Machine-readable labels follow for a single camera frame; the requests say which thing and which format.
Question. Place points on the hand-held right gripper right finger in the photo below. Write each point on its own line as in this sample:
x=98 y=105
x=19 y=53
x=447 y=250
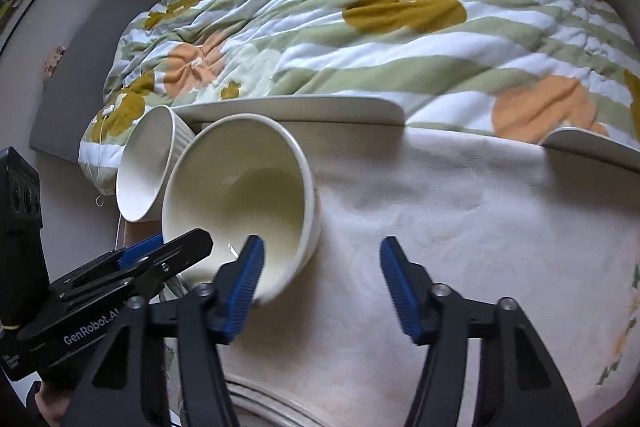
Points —
x=400 y=292

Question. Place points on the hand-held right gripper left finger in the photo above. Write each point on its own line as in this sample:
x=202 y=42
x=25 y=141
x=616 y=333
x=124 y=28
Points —
x=245 y=292

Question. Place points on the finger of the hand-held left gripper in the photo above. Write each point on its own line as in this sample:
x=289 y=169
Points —
x=165 y=257
x=140 y=249

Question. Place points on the cream round bowl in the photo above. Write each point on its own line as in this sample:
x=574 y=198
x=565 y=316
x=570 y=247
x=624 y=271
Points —
x=240 y=202

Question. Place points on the person's left hand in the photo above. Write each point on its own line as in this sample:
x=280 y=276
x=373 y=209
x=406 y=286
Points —
x=52 y=407

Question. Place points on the white tablecloth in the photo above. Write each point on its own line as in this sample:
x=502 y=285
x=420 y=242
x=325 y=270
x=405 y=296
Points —
x=450 y=232

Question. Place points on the white ribbed bowl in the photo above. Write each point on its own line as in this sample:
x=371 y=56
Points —
x=150 y=157

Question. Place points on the grey padded headboard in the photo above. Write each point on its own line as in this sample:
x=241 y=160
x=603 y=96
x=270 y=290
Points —
x=85 y=82

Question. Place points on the small printed card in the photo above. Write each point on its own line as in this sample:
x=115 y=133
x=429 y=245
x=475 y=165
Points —
x=55 y=59

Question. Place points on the floral striped blanket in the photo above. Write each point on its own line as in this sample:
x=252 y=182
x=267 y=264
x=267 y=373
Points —
x=400 y=57

